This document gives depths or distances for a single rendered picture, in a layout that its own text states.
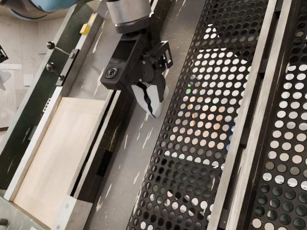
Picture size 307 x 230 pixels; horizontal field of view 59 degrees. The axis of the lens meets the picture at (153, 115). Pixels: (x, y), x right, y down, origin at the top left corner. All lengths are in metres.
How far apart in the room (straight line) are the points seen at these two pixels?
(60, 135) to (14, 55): 12.35
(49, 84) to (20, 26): 12.31
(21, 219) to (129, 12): 0.88
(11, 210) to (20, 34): 12.73
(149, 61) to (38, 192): 0.80
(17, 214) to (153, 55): 0.86
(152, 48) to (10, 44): 12.94
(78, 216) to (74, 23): 1.10
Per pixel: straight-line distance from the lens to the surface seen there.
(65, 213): 0.92
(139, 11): 0.50
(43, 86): 1.53
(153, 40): 0.55
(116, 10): 0.50
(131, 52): 0.49
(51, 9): 0.43
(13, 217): 1.20
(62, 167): 1.09
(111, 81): 0.47
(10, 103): 8.17
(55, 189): 1.09
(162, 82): 0.53
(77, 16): 1.68
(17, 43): 13.60
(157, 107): 0.56
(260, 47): 0.75
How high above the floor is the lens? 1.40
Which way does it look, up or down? 8 degrees down
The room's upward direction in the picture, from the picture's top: straight up
